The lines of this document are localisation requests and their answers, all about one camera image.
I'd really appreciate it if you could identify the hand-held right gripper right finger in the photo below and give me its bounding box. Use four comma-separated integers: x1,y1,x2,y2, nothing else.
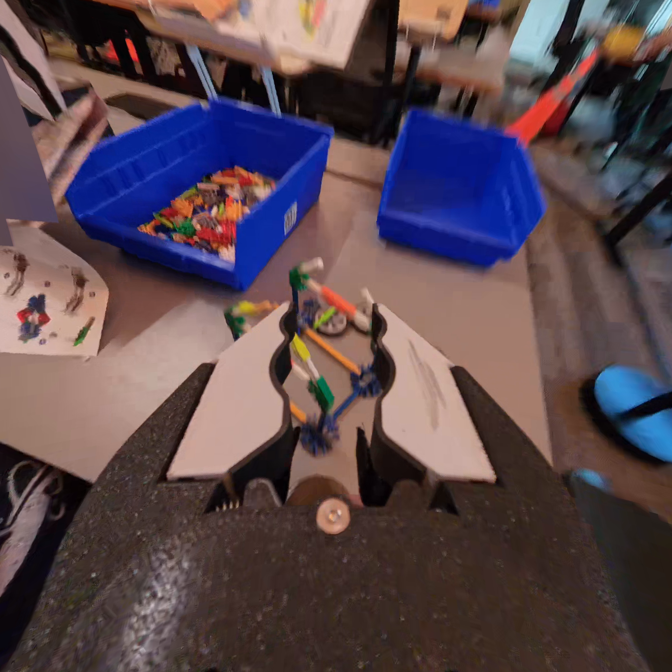
356,302,497,507

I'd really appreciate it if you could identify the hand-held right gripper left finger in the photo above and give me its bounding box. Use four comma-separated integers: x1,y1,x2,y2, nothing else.
167,302,297,507

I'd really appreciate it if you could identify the printed instruction sheet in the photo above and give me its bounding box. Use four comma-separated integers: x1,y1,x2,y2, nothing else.
0,220,110,359

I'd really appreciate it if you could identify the colourful construction toy model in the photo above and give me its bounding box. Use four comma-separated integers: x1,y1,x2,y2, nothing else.
225,257,384,456

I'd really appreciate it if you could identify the blue slipper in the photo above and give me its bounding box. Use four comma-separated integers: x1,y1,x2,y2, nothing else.
580,365,672,465
567,469,615,494

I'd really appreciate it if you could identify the pile of colourful construction pieces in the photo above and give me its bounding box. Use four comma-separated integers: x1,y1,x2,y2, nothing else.
138,165,277,263

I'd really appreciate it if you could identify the dark printed garment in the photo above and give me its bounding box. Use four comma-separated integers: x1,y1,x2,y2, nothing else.
0,445,91,649

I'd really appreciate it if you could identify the empty blue plastic bin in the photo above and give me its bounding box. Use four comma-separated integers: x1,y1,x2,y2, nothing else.
377,108,547,268

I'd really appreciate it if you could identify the blue plastic bin with label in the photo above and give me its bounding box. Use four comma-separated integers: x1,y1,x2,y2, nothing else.
65,97,335,291

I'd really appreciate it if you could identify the grey flat panel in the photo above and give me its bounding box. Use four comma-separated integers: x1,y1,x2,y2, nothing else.
0,55,60,232

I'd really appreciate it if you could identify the orange plastic object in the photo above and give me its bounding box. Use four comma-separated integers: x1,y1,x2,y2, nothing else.
506,50,600,147

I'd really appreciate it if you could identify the wooden table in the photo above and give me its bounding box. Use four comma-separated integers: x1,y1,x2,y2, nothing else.
105,0,380,77

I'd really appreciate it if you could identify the black metal frame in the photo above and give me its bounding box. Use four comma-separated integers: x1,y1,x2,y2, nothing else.
603,170,672,254

